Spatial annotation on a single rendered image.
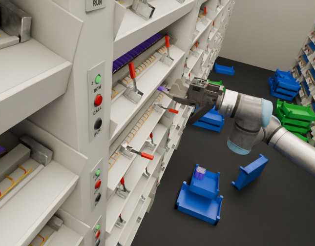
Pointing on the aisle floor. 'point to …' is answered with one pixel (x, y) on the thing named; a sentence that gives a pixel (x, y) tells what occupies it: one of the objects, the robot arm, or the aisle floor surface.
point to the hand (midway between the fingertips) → (166, 92)
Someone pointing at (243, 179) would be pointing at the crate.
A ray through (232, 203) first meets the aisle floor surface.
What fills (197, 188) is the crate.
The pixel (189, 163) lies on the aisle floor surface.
